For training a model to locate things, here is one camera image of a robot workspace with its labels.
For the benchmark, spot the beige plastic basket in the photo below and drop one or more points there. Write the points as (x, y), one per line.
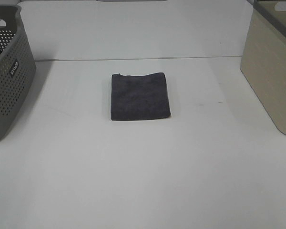
(264, 58)

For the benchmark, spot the grey perforated plastic basket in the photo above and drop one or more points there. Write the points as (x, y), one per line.
(17, 66)

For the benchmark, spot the dark grey towel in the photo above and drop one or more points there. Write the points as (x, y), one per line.
(136, 98)

